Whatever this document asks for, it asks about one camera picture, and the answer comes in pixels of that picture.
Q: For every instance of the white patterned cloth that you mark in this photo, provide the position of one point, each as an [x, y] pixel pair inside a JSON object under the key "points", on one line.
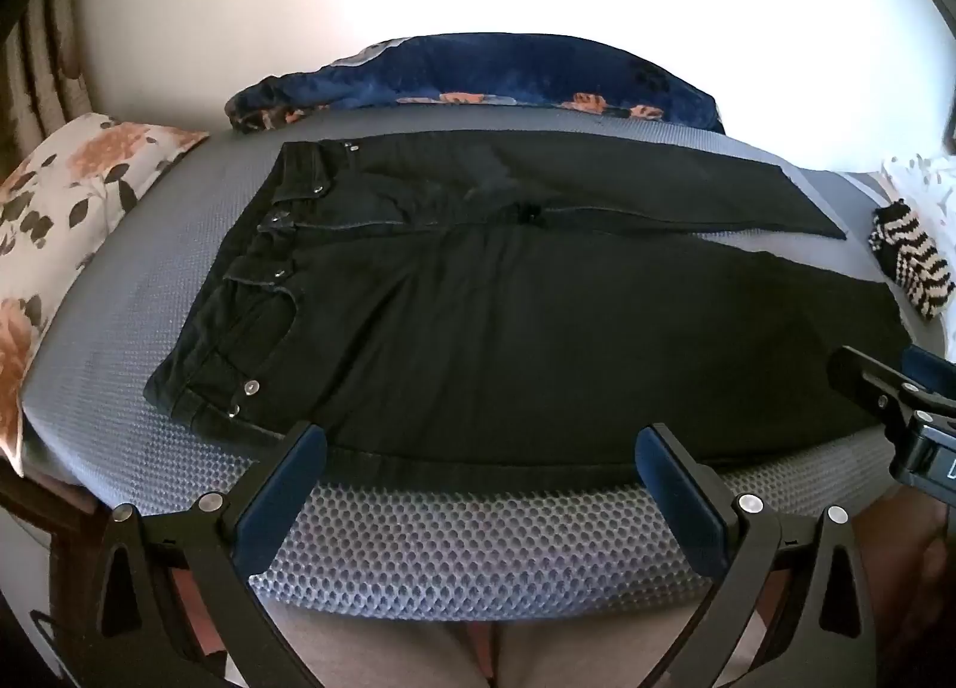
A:
{"points": [[922, 180]]}

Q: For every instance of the wooden bed frame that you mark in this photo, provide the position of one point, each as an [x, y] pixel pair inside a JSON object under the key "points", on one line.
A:
{"points": [[45, 509]]}

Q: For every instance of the person's left leg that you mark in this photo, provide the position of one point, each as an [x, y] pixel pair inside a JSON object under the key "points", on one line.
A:
{"points": [[373, 651]]}

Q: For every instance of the striped knitted sock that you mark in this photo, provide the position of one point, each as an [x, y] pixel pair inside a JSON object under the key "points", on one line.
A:
{"points": [[911, 255]]}

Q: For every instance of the grey mesh mattress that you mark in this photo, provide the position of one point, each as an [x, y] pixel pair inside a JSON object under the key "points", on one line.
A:
{"points": [[448, 546]]}

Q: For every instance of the blue floral blanket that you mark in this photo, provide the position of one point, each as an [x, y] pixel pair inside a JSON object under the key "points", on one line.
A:
{"points": [[508, 72]]}

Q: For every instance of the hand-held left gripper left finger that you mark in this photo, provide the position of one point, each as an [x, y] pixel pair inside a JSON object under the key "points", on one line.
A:
{"points": [[287, 486]]}

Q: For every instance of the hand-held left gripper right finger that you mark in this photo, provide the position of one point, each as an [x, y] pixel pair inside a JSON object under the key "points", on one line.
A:
{"points": [[676, 494]]}

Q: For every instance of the person's right forearm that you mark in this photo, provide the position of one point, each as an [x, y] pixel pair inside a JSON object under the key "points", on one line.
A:
{"points": [[937, 583]]}

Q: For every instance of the person's right leg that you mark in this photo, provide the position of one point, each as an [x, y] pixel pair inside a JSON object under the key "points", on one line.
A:
{"points": [[597, 647]]}

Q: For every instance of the person's leg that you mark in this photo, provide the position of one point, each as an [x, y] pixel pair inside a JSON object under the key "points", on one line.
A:
{"points": [[597, 647], [373, 651]]}

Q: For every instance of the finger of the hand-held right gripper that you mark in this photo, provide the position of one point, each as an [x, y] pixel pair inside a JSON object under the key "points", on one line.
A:
{"points": [[930, 368], [863, 382]]}

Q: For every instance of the white floral pillow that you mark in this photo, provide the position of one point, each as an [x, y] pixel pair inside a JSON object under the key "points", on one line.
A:
{"points": [[67, 203]]}

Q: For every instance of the black pants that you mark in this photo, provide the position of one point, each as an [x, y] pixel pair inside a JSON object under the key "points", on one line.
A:
{"points": [[523, 330]]}

